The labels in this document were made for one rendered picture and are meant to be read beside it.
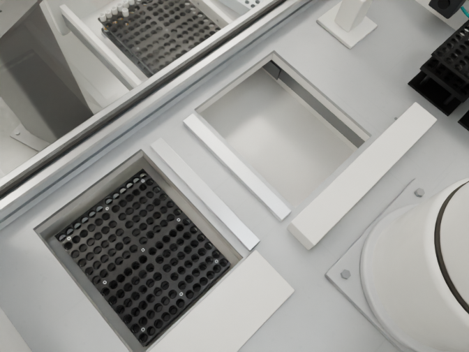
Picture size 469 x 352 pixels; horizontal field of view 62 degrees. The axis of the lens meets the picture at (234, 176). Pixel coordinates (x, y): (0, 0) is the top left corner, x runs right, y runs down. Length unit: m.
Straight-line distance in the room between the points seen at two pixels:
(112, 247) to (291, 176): 0.36
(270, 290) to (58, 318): 0.29
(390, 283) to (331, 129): 0.39
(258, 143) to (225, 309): 0.36
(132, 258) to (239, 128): 0.34
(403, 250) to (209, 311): 0.27
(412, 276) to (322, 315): 0.16
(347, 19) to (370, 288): 0.49
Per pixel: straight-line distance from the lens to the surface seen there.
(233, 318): 0.57
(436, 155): 0.77
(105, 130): 0.63
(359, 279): 0.62
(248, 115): 0.83
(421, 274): 0.50
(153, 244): 0.65
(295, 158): 0.80
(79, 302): 0.61
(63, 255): 0.74
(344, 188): 0.62
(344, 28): 0.84
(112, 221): 0.67
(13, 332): 0.62
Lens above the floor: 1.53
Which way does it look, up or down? 67 degrees down
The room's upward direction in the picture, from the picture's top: 12 degrees clockwise
